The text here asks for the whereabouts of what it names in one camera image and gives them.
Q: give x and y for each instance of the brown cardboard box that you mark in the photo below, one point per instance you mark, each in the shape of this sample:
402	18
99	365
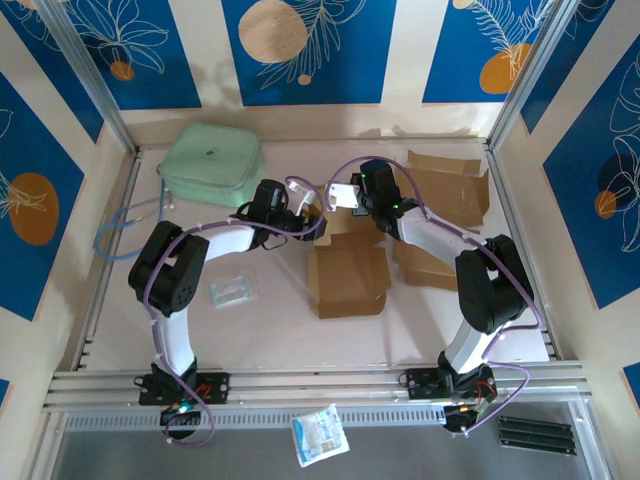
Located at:
450	190
345	280

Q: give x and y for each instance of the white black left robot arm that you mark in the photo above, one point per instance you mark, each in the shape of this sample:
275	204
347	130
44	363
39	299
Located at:
172	340

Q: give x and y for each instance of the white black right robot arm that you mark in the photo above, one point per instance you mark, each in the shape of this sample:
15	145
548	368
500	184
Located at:
470	345

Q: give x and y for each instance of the mint green zipper case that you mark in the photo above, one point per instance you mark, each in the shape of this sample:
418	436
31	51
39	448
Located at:
210	160

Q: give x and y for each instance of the clear plastic packet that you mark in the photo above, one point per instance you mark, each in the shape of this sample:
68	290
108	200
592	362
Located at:
232	290

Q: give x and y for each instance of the blue tube stethoscope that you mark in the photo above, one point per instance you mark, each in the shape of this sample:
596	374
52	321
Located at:
97	242

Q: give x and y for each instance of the white blue sachet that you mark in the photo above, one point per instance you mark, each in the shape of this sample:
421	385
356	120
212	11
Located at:
320	437

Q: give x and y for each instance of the black ribbed block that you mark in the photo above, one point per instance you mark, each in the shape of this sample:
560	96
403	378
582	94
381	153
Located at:
535	435

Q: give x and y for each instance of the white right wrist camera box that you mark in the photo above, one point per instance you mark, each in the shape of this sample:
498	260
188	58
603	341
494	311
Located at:
344	196

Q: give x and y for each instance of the aluminium table side rail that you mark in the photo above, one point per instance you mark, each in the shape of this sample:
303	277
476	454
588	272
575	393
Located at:
107	270
506	200

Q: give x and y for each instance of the aluminium frame rail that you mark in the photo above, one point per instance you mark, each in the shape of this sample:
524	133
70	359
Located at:
310	385

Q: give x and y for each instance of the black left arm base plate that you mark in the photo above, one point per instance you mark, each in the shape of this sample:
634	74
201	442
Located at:
215	387

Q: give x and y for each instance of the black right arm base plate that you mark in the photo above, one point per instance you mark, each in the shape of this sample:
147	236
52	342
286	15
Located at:
420	384

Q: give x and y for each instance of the aluminium frame post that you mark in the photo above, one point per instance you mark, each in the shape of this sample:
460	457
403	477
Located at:
90	75
530	75

